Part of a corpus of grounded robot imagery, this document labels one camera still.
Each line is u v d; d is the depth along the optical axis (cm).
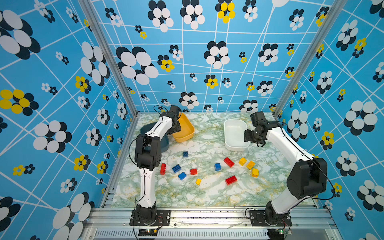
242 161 91
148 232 72
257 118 69
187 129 108
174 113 82
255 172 87
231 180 84
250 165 91
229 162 92
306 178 45
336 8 68
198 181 85
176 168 89
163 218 73
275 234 70
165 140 101
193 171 89
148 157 57
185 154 96
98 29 76
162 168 90
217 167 88
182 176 88
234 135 111
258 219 72
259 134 65
